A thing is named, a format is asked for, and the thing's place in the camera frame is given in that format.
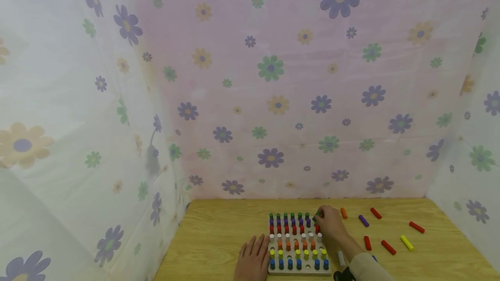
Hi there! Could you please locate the person's right hand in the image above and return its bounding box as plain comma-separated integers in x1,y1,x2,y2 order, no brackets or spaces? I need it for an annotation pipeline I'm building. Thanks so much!
314,205,351,250

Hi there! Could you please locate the person's left hand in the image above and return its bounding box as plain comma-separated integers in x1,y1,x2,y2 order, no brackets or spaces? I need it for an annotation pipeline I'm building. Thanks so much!
234,234,271,281

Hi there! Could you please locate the row of blue pegs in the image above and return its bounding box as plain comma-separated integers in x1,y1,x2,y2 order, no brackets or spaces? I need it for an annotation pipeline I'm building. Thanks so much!
270,259,329,270

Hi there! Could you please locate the row of white pegs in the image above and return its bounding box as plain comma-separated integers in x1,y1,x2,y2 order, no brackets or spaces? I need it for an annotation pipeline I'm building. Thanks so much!
269,232,323,243

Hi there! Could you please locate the row of purple pegs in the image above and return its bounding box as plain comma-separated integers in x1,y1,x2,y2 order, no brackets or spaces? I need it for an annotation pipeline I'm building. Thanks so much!
269,218,312,228

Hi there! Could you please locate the row of red pegs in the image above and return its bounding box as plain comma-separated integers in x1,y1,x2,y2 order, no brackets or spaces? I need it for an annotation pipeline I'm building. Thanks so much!
269,225,321,235

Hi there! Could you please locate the row of yellow pegs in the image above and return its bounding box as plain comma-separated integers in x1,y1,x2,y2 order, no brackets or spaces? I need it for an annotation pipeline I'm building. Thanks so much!
270,249,327,260

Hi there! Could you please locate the row of green pegs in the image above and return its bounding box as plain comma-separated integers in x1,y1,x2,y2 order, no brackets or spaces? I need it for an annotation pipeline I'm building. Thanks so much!
269,212,310,220

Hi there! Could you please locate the wooden pegboard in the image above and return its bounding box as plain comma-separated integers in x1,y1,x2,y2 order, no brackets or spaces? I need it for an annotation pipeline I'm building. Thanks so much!
267,213,332,276

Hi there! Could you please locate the black wrist band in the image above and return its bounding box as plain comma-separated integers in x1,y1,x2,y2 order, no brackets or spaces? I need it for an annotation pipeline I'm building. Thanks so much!
333,267,356,281

